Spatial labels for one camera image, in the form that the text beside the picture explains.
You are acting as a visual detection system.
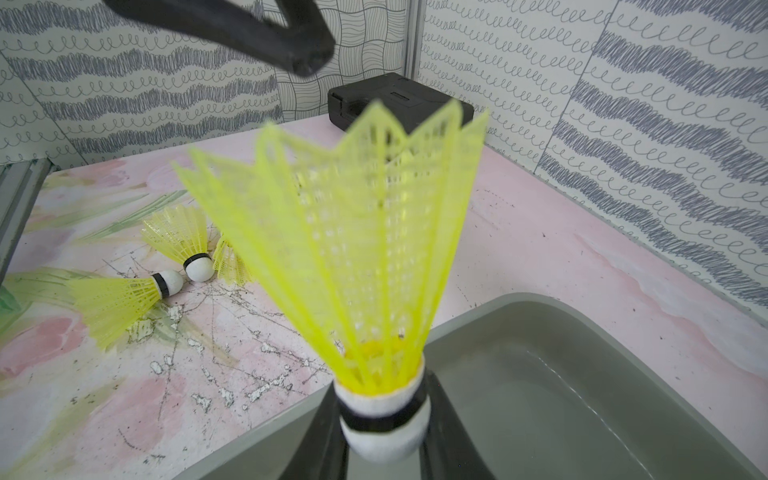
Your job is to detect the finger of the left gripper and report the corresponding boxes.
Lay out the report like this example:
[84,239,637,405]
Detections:
[105,0,336,77]

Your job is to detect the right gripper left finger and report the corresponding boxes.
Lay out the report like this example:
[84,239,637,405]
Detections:
[279,387,349,480]

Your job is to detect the grey plastic storage box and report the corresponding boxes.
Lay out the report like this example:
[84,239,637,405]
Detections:
[183,294,760,479]

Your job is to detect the black plastic tool case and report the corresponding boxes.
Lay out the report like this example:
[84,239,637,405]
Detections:
[327,73,454,135]

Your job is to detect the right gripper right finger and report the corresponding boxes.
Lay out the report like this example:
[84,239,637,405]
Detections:
[419,370,495,480]

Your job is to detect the yellow shuttlecock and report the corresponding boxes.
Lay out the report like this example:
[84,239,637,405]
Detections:
[176,100,489,464]
[213,235,252,286]
[67,270,184,351]
[142,205,215,283]

